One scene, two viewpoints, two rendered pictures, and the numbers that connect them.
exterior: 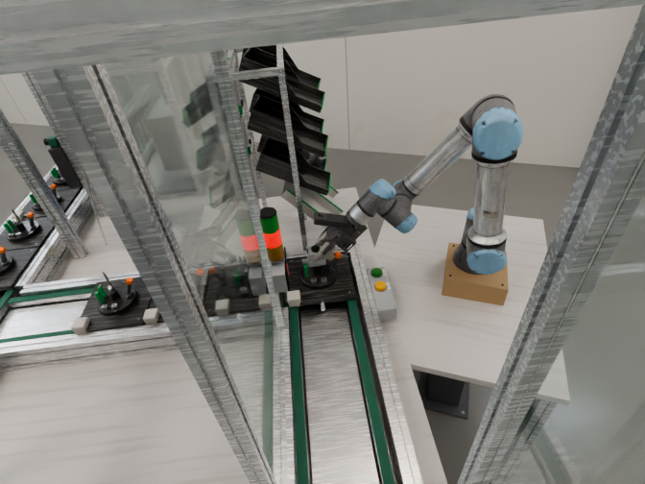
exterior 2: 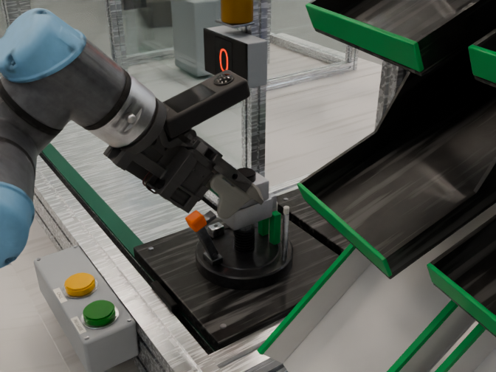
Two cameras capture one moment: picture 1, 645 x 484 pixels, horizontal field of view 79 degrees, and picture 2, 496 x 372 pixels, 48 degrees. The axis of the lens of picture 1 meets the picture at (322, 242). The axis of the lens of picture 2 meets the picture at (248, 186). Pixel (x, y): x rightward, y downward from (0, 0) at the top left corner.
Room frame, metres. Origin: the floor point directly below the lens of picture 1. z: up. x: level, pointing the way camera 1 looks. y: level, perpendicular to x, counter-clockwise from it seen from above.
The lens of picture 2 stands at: (1.60, -0.33, 1.46)
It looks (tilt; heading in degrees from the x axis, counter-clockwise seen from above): 29 degrees down; 147
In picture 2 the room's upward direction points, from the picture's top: straight up
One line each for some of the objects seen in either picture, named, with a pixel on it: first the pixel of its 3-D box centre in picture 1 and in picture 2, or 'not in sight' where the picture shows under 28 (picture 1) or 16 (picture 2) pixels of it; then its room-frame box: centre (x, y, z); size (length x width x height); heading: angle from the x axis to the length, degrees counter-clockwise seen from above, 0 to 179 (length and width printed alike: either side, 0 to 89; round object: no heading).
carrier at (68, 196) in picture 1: (42, 196); not in sight; (1.77, 1.39, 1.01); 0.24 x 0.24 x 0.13; 2
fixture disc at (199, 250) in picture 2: (319, 274); (243, 253); (1.04, 0.03, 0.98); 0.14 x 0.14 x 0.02
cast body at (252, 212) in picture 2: (313, 254); (250, 193); (1.04, 0.04, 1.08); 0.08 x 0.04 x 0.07; 92
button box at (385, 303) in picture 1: (380, 292); (83, 303); (0.97, -0.19, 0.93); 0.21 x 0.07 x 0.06; 2
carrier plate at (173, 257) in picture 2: (319, 278); (243, 263); (1.04, 0.03, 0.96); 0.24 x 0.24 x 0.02; 2
